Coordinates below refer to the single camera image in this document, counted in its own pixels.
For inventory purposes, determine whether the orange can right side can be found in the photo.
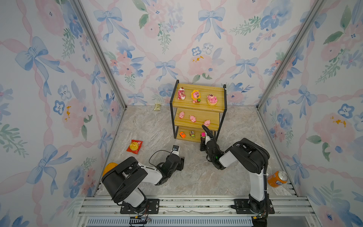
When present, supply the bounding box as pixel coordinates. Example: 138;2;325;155
268;171;288;188

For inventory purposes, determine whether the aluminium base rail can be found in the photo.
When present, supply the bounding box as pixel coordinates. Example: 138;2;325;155
74;196;322;227

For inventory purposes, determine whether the small green packet by wall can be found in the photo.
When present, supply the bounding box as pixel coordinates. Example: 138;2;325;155
154;103;161;111

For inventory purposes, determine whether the pink bear yellow flower figure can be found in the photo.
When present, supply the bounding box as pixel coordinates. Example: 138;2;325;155
192;90;201;104

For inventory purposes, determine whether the red yellow snack packet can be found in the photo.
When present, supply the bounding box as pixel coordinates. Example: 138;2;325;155
127;140;143;154

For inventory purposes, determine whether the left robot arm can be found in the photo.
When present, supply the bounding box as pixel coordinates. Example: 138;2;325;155
101;153;184;208

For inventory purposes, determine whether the pink pig on middle shelf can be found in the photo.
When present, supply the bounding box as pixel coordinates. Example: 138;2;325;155
179;111;185;119

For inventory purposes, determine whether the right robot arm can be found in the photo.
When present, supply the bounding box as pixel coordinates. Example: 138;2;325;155
200;135;270;215

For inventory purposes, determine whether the pink bear strawberry hat figure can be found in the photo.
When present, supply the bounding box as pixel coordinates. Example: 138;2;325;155
177;87;186;100

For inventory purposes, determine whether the orange toy truck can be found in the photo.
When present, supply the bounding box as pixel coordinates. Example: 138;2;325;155
179;132;186;139

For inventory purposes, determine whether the wooden shelf black metal frame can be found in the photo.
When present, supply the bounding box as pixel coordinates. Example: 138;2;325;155
170;80;227;142

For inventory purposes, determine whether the orange bowl left side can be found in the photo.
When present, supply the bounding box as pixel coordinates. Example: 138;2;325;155
103;162;118;176

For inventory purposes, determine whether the pink pig toy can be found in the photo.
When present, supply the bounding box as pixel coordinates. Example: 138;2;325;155
203;120;210;127
190;115;196;123

